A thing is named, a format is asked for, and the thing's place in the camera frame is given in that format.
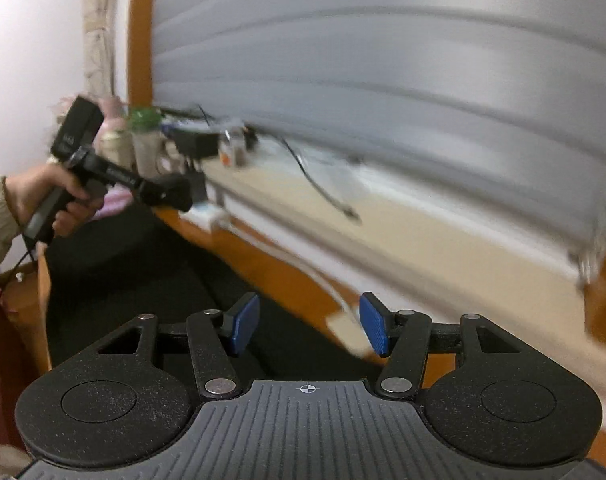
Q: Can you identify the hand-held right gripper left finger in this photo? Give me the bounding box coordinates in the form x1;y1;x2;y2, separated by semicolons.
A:
75;292;262;401

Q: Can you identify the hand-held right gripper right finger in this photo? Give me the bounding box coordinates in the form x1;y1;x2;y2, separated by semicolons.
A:
359;291;531;401

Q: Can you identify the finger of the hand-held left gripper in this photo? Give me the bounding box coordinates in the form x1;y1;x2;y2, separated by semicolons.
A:
150;174;194;212

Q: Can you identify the black garment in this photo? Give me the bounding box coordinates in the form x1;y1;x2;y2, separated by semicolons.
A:
45;200;384;386

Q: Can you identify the person's left hand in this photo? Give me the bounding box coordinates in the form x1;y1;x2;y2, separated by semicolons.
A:
5;160;106;238

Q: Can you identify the black power adapter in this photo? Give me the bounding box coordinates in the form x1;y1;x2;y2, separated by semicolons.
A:
185;157;208;206

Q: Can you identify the pink thermos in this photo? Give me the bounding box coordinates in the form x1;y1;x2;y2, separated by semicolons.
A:
95;97;128;133

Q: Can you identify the white power strip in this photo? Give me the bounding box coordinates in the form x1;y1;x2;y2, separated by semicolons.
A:
180;200;234;231

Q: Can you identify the cream pitcher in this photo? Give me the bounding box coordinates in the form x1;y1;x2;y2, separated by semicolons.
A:
100;130;134;171

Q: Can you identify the green plant in plastic cup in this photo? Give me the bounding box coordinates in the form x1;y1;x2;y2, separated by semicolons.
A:
128;107;164;178

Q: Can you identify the black box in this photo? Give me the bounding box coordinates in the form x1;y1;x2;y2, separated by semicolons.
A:
173;127;221;161

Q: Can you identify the pink tissue pack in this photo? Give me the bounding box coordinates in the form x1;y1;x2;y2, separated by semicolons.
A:
95;187;134;218

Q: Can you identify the clear jar with orange label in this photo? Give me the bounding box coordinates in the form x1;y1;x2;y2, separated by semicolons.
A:
218;127;248;168

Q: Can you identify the beige patterned curtain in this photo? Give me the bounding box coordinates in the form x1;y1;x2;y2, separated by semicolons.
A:
80;0;134;106

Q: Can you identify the grey window blind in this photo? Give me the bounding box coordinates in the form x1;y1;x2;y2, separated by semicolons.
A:
153;0;606;271

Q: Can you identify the black cable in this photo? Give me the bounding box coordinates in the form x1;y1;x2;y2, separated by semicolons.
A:
278;140;364;223

